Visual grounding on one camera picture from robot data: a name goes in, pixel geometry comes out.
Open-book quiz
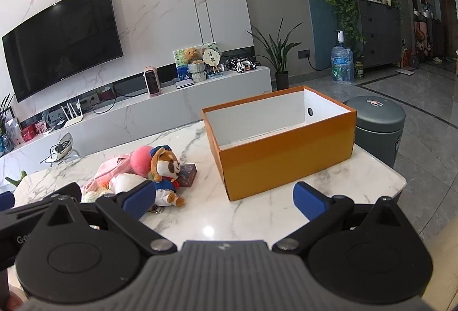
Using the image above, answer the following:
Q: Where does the green toy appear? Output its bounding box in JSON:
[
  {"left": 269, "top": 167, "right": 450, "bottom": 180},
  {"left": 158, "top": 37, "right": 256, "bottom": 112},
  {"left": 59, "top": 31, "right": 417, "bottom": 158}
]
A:
[{"left": 5, "top": 171, "right": 27, "bottom": 187}]

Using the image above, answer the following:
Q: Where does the cream knitted plush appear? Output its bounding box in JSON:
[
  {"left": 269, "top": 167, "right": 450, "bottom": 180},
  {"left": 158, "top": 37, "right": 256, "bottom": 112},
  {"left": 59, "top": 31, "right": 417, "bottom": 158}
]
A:
[{"left": 82, "top": 188, "right": 115, "bottom": 204}]

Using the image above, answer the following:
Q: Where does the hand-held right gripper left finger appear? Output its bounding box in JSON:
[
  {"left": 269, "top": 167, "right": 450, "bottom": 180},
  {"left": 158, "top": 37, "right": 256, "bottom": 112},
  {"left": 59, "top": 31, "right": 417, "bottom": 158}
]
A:
[{"left": 34, "top": 180, "right": 177, "bottom": 255}]

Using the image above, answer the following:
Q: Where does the black power cable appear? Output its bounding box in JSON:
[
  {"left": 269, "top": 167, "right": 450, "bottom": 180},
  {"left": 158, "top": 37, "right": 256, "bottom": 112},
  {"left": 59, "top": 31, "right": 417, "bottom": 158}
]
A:
[{"left": 93, "top": 89, "right": 151, "bottom": 115}]

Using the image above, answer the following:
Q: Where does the long-leaved potted plant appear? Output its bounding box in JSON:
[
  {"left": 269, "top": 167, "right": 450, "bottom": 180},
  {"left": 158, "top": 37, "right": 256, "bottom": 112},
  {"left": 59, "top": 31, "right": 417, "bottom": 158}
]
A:
[{"left": 247, "top": 18, "right": 305, "bottom": 90}]

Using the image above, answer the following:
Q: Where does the black wall socket cable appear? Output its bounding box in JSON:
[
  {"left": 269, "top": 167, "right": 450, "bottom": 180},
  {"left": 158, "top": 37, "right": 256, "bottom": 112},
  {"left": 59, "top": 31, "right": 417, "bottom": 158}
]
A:
[{"left": 307, "top": 57, "right": 333, "bottom": 73}]

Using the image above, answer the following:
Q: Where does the pink ball plush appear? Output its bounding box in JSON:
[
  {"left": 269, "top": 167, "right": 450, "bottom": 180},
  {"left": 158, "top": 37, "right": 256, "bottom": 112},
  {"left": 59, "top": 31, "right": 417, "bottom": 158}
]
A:
[{"left": 131, "top": 146, "right": 158, "bottom": 177}]

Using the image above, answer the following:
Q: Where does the dark hallway shelf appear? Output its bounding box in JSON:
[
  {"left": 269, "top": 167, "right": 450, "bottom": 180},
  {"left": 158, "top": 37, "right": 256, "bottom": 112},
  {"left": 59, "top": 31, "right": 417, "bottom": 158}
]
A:
[{"left": 408, "top": 0, "right": 448, "bottom": 65}]

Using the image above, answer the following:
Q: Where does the pink space heater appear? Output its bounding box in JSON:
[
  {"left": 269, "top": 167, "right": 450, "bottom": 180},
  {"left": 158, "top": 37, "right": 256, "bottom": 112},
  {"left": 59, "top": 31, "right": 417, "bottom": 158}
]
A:
[{"left": 144, "top": 66, "right": 162, "bottom": 97}]

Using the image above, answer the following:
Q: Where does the black white checkered toy car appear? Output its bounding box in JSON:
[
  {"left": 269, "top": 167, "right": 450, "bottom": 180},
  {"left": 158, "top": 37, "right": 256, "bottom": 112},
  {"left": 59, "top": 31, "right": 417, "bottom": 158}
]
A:
[{"left": 225, "top": 57, "right": 262, "bottom": 74}]

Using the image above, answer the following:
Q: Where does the trailing pothos plant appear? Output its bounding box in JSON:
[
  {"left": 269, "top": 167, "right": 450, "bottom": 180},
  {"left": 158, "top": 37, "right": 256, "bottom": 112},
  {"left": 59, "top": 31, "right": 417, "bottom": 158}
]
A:
[{"left": 318, "top": 0, "right": 367, "bottom": 58}]

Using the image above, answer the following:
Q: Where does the green blue painted canvas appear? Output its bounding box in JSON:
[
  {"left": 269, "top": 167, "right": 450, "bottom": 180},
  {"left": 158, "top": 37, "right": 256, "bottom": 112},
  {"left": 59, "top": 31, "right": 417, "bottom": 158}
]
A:
[{"left": 173, "top": 48, "right": 196, "bottom": 83}]

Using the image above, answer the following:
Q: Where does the large water jug with pump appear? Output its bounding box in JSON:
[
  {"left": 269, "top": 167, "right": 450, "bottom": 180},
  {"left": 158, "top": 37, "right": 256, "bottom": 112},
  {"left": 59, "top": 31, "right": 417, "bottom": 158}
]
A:
[{"left": 330, "top": 30, "right": 355, "bottom": 84}]

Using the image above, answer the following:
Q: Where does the pink fabric pouch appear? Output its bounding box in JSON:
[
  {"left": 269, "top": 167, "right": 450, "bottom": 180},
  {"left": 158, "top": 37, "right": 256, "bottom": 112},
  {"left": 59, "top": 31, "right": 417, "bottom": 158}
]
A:
[{"left": 84, "top": 154, "right": 135, "bottom": 192}]

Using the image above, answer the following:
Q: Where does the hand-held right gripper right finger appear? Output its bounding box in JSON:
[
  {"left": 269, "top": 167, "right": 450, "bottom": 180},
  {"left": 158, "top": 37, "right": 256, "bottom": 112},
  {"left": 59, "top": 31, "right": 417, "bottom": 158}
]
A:
[{"left": 273, "top": 182, "right": 412, "bottom": 255}]

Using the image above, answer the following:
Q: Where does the orange cardboard box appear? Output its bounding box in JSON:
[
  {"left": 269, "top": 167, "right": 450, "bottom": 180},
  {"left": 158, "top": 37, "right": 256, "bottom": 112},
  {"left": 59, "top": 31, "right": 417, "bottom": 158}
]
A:
[{"left": 201, "top": 85, "right": 357, "bottom": 202}]

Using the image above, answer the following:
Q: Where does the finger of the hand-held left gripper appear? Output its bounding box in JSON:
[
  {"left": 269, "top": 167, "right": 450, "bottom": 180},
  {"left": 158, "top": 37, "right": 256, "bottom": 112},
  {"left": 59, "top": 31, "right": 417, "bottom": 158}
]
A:
[
  {"left": 0, "top": 191, "right": 15, "bottom": 212},
  {"left": 0, "top": 183, "right": 84, "bottom": 226}
]

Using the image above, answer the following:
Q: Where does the brown dog plush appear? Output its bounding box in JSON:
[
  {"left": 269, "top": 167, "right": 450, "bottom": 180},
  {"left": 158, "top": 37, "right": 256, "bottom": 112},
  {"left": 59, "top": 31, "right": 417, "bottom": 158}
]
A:
[{"left": 149, "top": 147, "right": 187, "bottom": 208}]

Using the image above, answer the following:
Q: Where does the small purple box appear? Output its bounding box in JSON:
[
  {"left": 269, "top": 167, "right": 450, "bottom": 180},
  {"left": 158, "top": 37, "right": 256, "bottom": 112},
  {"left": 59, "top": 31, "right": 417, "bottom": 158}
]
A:
[{"left": 177, "top": 164, "right": 198, "bottom": 187}]

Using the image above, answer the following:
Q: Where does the grassy plant in glass vase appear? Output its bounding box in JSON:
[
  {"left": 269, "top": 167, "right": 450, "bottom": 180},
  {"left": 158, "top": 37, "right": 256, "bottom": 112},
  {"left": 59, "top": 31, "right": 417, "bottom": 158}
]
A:
[{"left": 0, "top": 94, "right": 17, "bottom": 154}]

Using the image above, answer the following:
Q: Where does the dark grey drawer cabinet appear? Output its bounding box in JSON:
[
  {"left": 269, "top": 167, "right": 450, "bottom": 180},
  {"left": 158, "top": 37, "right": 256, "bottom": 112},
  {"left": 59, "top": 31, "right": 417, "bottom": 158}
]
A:
[{"left": 358, "top": 0, "right": 401, "bottom": 68}]

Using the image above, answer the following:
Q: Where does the small white swivel chair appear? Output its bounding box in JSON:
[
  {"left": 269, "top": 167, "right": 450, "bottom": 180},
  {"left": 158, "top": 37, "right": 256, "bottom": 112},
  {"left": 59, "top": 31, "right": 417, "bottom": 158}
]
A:
[{"left": 39, "top": 132, "right": 81, "bottom": 169}]

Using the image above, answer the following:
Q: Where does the white router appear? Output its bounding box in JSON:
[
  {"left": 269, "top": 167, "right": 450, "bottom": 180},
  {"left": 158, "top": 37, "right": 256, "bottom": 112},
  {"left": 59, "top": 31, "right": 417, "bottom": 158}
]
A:
[{"left": 62, "top": 100, "right": 84, "bottom": 128}]

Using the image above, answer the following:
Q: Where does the white round plush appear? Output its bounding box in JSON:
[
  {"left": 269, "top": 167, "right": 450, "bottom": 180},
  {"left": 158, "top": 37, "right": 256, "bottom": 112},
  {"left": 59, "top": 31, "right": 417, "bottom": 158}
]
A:
[{"left": 107, "top": 173, "right": 151, "bottom": 194}]

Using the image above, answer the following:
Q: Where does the white paper hand fan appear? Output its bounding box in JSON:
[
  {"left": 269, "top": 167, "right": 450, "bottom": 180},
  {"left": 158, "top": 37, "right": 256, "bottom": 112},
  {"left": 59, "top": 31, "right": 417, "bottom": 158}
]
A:
[{"left": 203, "top": 50, "right": 222, "bottom": 76}]

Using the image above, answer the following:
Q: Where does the black curved television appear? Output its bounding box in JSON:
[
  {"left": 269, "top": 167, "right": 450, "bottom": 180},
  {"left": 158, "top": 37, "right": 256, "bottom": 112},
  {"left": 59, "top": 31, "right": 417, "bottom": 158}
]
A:
[{"left": 2, "top": 0, "right": 124, "bottom": 103}]

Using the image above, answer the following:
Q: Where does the green printed round fan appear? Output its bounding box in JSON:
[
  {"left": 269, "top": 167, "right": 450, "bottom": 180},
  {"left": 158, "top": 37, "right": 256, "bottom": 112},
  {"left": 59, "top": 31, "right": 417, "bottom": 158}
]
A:
[{"left": 200, "top": 43, "right": 220, "bottom": 58}]

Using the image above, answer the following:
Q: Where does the silver photo frame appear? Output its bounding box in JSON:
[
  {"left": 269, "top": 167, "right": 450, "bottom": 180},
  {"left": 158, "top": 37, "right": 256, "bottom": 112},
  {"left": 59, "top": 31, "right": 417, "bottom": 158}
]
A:
[{"left": 4, "top": 116, "right": 22, "bottom": 150}]

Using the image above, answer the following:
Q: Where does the white marble television console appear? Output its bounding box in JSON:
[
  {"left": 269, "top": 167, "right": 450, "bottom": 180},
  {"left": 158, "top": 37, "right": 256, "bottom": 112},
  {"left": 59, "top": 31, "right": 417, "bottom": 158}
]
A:
[{"left": 0, "top": 66, "right": 272, "bottom": 186}]

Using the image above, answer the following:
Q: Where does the brown door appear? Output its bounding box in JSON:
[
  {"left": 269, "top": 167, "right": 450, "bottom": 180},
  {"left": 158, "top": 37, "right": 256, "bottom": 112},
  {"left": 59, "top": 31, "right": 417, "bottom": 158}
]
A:
[{"left": 438, "top": 0, "right": 457, "bottom": 58}]

